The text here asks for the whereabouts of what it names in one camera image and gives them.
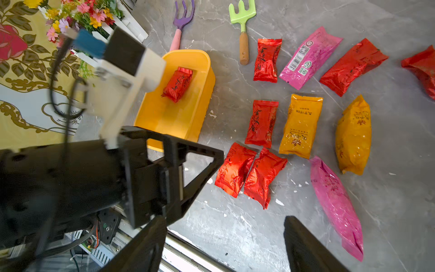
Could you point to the pink tea bag with barcode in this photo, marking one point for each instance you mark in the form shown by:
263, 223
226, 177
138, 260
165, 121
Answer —
338, 207

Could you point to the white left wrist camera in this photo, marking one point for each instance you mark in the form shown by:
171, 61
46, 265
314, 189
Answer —
125, 67

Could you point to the red tea bag top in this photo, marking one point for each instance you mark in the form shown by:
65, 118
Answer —
422, 65

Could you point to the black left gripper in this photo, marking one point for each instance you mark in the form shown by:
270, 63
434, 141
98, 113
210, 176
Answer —
157, 187

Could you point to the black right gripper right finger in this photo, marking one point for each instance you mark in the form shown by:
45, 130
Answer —
305, 252

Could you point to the long pink tea bag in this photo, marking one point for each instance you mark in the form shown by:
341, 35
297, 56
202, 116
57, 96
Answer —
309, 57

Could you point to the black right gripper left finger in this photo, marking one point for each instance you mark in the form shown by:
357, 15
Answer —
144, 252

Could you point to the red tea bag small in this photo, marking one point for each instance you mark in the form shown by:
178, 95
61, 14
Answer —
232, 174

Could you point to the purple toy rake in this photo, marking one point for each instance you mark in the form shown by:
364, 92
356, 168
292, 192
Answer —
180, 23

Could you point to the yellow plastic storage box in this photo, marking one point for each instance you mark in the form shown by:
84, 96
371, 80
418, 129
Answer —
185, 118

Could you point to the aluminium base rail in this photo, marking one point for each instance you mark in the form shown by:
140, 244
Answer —
12, 237

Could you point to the yellow tea bag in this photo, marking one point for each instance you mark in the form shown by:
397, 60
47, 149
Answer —
354, 137
301, 126

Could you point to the flower box white fence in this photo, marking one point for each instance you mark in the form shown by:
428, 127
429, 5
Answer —
99, 18

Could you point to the green toy rake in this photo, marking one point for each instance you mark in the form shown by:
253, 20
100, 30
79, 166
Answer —
241, 17

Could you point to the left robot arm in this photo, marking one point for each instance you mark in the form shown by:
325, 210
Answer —
50, 190

